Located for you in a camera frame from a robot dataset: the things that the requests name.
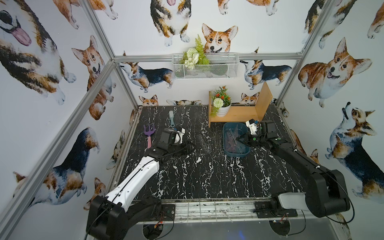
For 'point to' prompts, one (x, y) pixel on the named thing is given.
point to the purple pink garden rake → (149, 133)
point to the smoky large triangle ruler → (232, 145)
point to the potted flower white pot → (221, 102)
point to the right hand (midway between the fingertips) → (240, 134)
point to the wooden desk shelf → (243, 113)
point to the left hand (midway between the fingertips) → (194, 143)
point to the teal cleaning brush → (171, 115)
